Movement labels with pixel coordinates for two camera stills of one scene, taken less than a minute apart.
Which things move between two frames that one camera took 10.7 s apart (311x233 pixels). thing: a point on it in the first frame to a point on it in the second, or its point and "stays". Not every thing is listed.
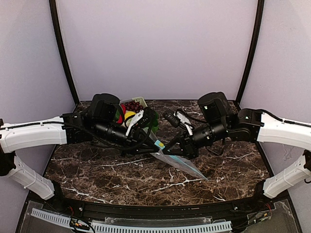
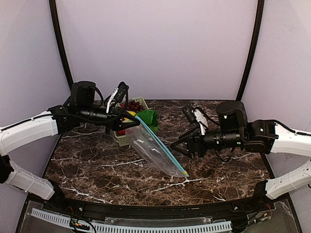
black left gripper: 132,141 to 116,119
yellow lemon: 127,114 stays
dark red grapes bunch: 133,106 stays
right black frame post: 258,20 stays
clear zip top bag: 183,161 to 146,144
